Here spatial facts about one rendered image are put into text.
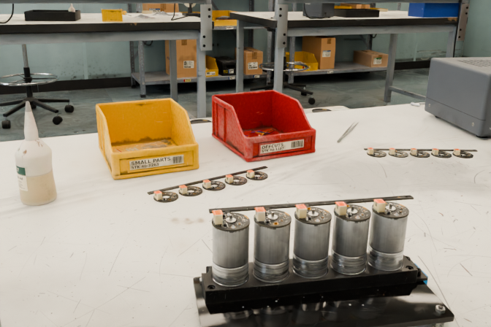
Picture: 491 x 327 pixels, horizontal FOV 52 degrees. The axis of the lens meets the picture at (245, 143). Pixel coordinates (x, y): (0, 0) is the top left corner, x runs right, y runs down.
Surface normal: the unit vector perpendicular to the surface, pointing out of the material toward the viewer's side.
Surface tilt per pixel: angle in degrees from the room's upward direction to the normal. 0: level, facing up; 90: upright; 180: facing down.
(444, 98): 90
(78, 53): 90
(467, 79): 90
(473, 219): 0
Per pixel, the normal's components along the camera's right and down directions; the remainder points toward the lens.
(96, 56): 0.38, 0.29
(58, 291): 0.02, -0.95
